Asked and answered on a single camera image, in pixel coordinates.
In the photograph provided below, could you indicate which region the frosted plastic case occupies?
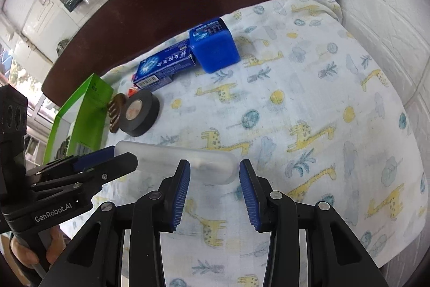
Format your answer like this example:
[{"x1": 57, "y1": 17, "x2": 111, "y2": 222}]
[{"x1": 114, "y1": 141, "x2": 237, "y2": 185}]

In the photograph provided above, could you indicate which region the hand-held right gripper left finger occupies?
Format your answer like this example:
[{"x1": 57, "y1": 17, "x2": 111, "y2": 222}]
[{"x1": 40, "y1": 159, "x2": 191, "y2": 287}]

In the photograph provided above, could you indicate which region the blue medicine box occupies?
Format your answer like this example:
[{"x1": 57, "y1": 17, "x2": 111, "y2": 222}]
[{"x1": 133, "y1": 38, "x2": 197, "y2": 92}]

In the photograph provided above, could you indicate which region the playing card box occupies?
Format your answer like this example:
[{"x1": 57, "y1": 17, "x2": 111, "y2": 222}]
[{"x1": 127, "y1": 73, "x2": 143, "y2": 98}]

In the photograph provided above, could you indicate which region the window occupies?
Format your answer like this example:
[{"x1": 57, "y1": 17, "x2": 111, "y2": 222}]
[{"x1": 0, "y1": 38, "x2": 61, "y2": 153}]

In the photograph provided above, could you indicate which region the black tape roll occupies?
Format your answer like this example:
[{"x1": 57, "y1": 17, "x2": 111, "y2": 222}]
[{"x1": 121, "y1": 91, "x2": 161, "y2": 137}]

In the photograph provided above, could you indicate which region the giraffe printed blanket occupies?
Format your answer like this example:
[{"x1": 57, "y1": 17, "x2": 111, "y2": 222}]
[{"x1": 97, "y1": 0, "x2": 424, "y2": 287}]

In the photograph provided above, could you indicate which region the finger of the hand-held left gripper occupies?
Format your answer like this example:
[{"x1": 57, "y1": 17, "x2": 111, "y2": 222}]
[
  {"x1": 25, "y1": 146, "x2": 116, "y2": 178},
  {"x1": 30, "y1": 153, "x2": 139, "y2": 197}
]

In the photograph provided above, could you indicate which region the blue cube box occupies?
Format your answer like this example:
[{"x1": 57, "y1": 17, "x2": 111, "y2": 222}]
[{"x1": 189, "y1": 17, "x2": 241, "y2": 74}]

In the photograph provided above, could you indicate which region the person's left hand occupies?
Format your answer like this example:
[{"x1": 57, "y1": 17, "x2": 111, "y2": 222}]
[{"x1": 8, "y1": 226, "x2": 69, "y2": 277}]

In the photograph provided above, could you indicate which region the green cardboard box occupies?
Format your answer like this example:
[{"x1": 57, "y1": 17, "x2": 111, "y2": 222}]
[{"x1": 43, "y1": 73, "x2": 115, "y2": 166}]

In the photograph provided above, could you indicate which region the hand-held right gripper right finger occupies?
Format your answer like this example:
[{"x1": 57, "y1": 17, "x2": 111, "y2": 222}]
[{"x1": 238, "y1": 159, "x2": 392, "y2": 287}]

